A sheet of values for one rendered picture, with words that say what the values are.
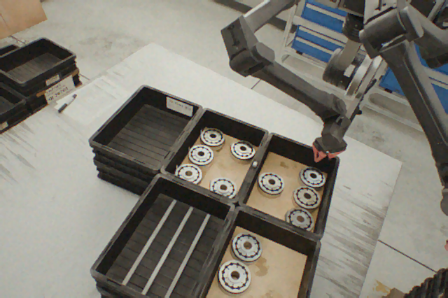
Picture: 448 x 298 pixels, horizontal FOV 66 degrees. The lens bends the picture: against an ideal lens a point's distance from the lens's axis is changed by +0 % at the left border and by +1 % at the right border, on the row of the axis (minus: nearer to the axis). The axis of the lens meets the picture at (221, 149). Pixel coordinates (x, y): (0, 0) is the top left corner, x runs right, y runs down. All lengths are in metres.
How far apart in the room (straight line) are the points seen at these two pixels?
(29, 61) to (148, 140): 1.31
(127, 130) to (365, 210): 1.09
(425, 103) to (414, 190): 2.06
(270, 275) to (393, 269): 1.36
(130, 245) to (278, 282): 0.49
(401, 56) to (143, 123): 1.05
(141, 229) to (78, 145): 0.60
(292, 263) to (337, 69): 0.76
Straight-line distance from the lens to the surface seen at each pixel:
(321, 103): 1.13
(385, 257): 2.47
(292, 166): 1.47
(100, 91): 1.93
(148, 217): 1.26
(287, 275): 1.22
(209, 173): 1.37
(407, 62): 0.87
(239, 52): 0.95
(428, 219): 2.83
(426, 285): 2.03
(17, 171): 1.64
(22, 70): 2.53
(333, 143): 1.17
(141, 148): 1.45
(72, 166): 1.59
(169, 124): 1.54
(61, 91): 2.44
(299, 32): 3.15
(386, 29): 0.85
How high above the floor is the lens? 1.91
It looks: 48 degrees down
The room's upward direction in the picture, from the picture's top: 11 degrees clockwise
